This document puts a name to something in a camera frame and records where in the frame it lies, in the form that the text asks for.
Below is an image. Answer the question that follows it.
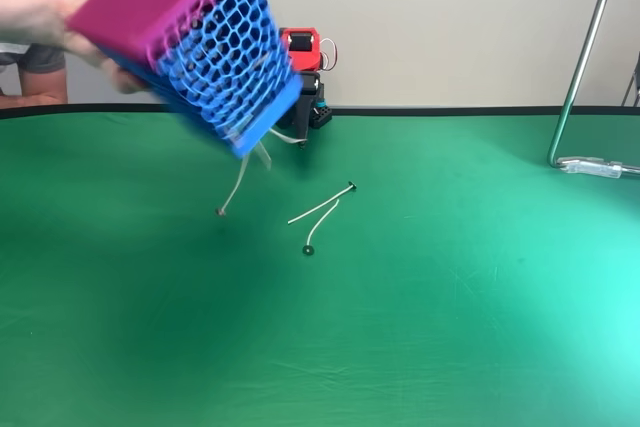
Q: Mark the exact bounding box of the green cloth black rim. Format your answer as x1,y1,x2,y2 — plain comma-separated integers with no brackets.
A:
0,102,640,427

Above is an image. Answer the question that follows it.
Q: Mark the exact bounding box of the chrome stand pole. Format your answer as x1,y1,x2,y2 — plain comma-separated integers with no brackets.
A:
546,0,626,169

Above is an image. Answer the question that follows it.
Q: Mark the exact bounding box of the blue magenta lattice basket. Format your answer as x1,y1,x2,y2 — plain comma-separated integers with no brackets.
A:
64,0,305,159

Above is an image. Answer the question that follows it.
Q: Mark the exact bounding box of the white red wrist cable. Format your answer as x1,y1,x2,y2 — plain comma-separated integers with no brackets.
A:
318,38,339,72

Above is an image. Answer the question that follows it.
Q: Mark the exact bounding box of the person's right hand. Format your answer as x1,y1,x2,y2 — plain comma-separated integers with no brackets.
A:
22,0,154,96

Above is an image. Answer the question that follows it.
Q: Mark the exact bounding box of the silver metal clamp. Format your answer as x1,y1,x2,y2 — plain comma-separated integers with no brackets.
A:
555,155,640,180

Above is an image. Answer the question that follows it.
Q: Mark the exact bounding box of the person's right forearm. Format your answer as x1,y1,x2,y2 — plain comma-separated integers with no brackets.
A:
0,0,26,46

